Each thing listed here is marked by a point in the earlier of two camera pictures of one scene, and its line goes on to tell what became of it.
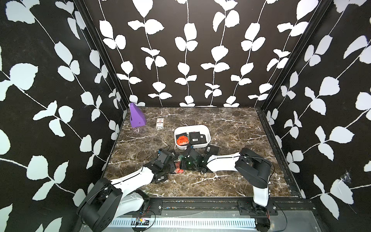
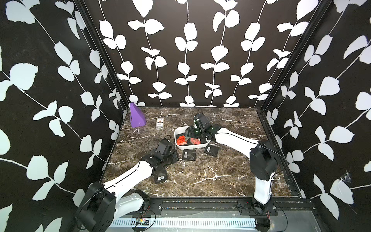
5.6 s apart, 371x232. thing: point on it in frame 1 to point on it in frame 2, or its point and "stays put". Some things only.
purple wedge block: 137,117 stays put
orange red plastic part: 182,139 stays put
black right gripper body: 185,166 to 195,132
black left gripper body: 169,168 to 171,158
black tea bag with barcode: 211,150 stays put
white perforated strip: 185,222 stays put
